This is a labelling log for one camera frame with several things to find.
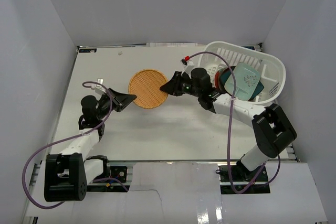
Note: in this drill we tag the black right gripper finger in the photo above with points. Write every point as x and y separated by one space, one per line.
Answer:
178 75
171 87

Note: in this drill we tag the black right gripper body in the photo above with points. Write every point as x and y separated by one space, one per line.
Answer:
188 87

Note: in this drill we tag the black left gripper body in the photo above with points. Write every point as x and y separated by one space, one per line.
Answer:
115 100

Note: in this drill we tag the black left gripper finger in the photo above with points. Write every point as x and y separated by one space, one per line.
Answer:
118 97
120 105

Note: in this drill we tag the red and teal floral plate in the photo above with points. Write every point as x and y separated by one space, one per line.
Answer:
216 76

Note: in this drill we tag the orange woven round plate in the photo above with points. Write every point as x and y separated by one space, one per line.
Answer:
145 84

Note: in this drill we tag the dark teal square plate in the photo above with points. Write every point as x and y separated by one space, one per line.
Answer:
223 77

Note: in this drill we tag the light teal rectangular plate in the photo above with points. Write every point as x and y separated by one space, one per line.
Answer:
247 79

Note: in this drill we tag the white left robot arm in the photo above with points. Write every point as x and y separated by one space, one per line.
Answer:
68 173

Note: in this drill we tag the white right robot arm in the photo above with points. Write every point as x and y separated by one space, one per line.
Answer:
272 129

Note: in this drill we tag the white plastic basket bin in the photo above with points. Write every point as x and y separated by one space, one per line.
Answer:
272 70

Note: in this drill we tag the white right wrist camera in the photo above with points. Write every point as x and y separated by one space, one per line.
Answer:
188 65

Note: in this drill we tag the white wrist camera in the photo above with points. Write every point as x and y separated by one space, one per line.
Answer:
97 87
188 65

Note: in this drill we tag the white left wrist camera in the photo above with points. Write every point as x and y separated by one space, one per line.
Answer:
97 87

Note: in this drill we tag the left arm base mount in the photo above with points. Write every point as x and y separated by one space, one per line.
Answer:
119 181

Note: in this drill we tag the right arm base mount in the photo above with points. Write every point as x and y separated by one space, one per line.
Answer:
240 180

